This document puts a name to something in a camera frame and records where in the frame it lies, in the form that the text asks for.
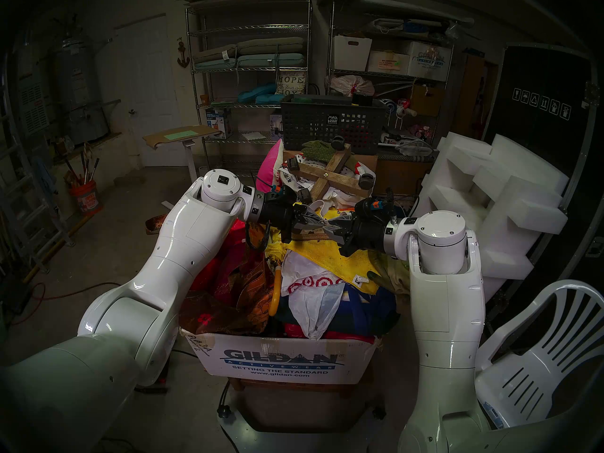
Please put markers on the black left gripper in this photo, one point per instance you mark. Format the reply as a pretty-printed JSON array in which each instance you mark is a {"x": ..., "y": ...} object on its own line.
[{"x": 277, "y": 213}]

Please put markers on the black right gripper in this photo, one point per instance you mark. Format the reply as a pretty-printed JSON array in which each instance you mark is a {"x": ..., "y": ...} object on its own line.
[{"x": 370, "y": 237}]

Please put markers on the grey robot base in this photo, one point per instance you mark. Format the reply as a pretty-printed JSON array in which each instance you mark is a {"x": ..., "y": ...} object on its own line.
[{"x": 302, "y": 440}]

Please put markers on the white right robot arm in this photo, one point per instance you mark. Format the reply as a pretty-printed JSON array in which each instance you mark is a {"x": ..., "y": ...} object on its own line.
[{"x": 443, "y": 306}]

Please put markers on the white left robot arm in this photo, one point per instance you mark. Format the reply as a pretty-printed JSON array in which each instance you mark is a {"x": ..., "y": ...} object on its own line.
[{"x": 184, "y": 244}]

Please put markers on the yellow towel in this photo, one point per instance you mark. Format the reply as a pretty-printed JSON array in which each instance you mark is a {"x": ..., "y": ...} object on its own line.
[{"x": 330, "y": 263}]

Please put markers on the wooden cross caster dolly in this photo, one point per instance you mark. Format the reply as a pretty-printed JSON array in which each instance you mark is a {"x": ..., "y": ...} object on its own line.
[{"x": 325, "y": 173}]

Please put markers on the pink pillow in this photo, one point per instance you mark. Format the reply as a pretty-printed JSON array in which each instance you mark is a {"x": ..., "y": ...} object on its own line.
[{"x": 268, "y": 169}]

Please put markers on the beige green garden glove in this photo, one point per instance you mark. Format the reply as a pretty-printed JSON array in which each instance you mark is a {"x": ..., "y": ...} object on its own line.
[{"x": 391, "y": 275}]

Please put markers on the brown wooden chest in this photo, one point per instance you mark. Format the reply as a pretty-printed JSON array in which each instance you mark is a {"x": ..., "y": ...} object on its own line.
[{"x": 401, "y": 176}]

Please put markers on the green knit glove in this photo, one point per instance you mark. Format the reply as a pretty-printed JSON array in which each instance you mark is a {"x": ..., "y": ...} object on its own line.
[{"x": 318, "y": 150}]

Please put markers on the white red plastic bag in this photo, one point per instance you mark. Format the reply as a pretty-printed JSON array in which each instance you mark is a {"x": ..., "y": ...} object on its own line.
[{"x": 311, "y": 310}]

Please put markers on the blue fabric bag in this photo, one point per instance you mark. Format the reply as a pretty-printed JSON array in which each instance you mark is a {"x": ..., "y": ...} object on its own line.
[{"x": 373, "y": 310}]

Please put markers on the red orange tote bag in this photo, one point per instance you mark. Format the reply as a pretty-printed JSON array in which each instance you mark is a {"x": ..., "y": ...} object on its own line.
[{"x": 231, "y": 291}]

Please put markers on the grey clothes iron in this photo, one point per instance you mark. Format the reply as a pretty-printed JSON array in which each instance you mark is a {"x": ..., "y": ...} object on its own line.
[{"x": 413, "y": 147}]

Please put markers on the black mesh basket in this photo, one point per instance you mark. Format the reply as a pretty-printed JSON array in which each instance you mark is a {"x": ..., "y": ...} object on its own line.
[{"x": 306, "y": 121}]

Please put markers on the red fabric bag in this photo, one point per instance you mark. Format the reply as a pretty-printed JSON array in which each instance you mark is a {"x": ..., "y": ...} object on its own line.
[{"x": 330, "y": 335}]

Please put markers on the pink artificial flowers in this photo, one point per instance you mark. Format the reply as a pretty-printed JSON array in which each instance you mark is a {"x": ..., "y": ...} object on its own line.
[{"x": 421, "y": 132}]

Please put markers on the blue white product box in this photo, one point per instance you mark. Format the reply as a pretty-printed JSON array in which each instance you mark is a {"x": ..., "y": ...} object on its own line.
[{"x": 218, "y": 123}]

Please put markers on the large Gildan cardboard box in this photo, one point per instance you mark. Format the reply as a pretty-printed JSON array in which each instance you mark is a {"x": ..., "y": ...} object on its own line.
[{"x": 283, "y": 360}]

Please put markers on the turquoise pillow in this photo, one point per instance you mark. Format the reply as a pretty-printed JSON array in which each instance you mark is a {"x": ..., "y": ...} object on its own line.
[{"x": 257, "y": 93}]

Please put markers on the white pink plastic bag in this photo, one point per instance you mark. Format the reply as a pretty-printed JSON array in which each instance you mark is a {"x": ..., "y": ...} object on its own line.
[{"x": 351, "y": 85}]

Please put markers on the HOPE sign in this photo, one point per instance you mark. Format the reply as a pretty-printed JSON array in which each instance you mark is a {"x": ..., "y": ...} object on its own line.
[{"x": 291, "y": 83}]

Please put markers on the brown cardboard box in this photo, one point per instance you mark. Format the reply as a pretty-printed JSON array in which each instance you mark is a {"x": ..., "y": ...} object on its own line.
[{"x": 427, "y": 100}]

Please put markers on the brown wooden stand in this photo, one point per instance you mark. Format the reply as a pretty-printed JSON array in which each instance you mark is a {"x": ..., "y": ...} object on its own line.
[{"x": 302, "y": 388}]

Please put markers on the pale teal seat cushion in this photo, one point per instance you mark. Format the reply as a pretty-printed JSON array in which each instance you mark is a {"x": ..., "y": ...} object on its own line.
[{"x": 269, "y": 60}]

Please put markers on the white box orange label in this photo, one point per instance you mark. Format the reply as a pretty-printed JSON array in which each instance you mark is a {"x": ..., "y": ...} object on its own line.
[{"x": 387, "y": 62}]

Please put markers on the white storage bin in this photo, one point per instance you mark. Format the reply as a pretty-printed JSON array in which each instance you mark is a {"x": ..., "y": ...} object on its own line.
[{"x": 351, "y": 53}]

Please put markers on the brown wooden cabinet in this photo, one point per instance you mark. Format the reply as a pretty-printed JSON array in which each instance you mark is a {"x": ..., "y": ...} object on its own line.
[{"x": 472, "y": 96}]

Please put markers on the olive seat cushion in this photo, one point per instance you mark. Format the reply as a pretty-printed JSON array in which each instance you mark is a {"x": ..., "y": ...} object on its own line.
[{"x": 269, "y": 45}]

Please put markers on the small Gildan cardboard box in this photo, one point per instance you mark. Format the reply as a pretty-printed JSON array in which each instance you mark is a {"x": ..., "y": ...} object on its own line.
[{"x": 429, "y": 60}]

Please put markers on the white panel door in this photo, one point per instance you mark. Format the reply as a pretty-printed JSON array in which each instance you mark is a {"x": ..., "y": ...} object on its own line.
[{"x": 151, "y": 98}]

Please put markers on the orange bucket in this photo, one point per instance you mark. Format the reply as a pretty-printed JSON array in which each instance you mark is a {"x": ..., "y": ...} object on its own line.
[{"x": 85, "y": 199}]

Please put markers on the white plastic chair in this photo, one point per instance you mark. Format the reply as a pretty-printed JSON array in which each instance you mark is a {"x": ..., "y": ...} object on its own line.
[{"x": 524, "y": 386}]

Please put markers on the black flight case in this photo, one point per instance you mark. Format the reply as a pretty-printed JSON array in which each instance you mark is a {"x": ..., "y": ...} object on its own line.
[{"x": 542, "y": 74}]

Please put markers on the grey water heater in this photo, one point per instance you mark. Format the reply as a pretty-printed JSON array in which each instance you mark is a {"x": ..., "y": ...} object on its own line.
[{"x": 80, "y": 88}]

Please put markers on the aluminium ladder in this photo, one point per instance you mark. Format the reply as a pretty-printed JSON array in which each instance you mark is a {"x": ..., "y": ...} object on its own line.
[{"x": 28, "y": 211}]

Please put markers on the grey furnace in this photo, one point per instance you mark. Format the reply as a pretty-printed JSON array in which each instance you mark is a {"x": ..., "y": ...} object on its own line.
[{"x": 33, "y": 107}]

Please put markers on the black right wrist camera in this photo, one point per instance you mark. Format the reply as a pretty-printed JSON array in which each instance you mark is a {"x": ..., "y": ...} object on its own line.
[{"x": 368, "y": 206}]

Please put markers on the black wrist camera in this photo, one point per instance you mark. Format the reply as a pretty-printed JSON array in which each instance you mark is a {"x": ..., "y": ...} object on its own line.
[
  {"x": 368, "y": 206},
  {"x": 284, "y": 195}
]

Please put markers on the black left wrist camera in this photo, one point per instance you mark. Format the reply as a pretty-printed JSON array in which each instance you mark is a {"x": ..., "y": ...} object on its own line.
[{"x": 284, "y": 195}]

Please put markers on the white foam packing frame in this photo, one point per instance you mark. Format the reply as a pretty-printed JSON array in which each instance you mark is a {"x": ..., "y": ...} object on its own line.
[{"x": 490, "y": 173}]

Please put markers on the anchor wall decoration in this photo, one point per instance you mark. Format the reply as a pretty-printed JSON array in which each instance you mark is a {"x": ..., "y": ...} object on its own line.
[{"x": 182, "y": 53}]

